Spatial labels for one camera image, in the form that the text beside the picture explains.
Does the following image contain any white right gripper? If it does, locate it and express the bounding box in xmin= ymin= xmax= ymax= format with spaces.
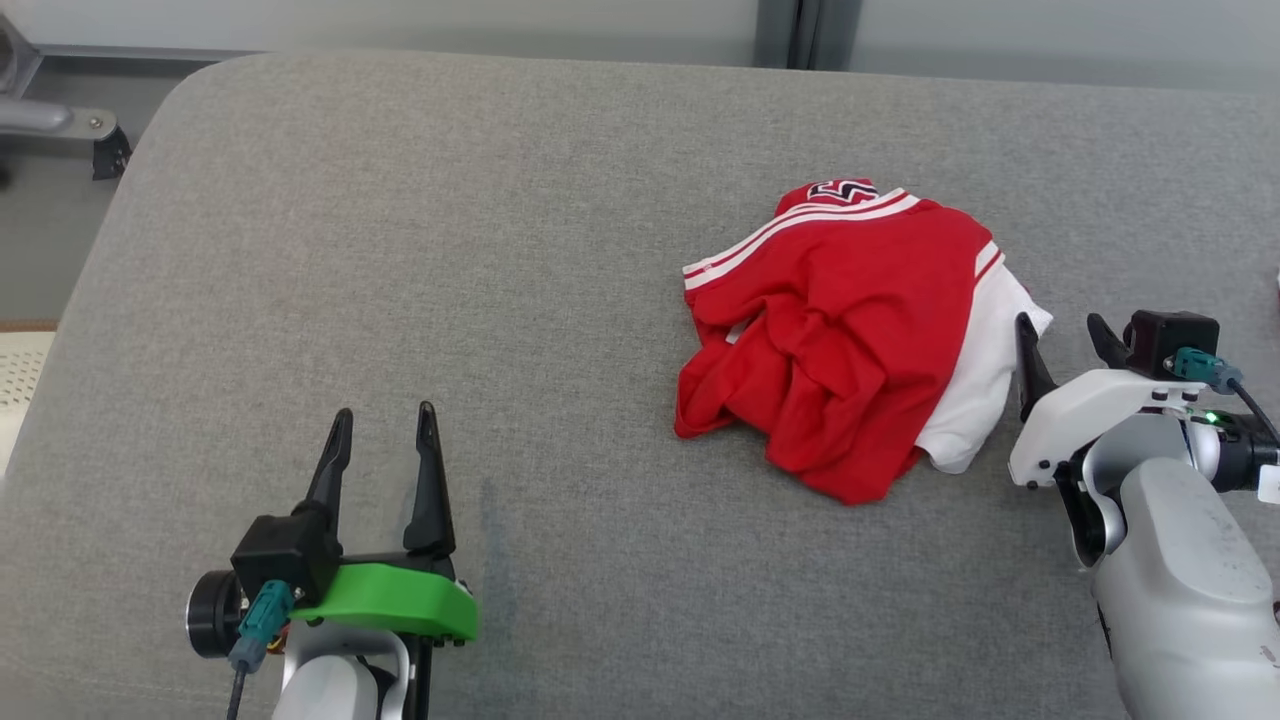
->
xmin=1007 ymin=311 xmax=1280 ymax=493

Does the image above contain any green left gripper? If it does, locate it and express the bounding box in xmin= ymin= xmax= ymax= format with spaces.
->
xmin=186 ymin=401 xmax=480 ymax=661

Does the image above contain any red white jersey shirt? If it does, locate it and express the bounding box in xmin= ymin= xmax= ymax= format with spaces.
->
xmin=675 ymin=178 xmax=1054 ymax=506

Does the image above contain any white perforated basket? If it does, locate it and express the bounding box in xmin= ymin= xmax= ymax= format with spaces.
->
xmin=0 ymin=331 xmax=57 ymax=477

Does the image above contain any grey metal support foot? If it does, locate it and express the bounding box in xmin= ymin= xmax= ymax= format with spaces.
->
xmin=0 ymin=14 xmax=134 ymax=184

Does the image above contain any black cable with teal plug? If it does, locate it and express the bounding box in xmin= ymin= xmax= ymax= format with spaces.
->
xmin=1172 ymin=346 xmax=1280 ymax=443
xmin=227 ymin=579 xmax=298 ymax=720

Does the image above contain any grey partition post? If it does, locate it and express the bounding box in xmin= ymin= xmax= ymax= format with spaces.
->
xmin=754 ymin=0 xmax=863 ymax=71

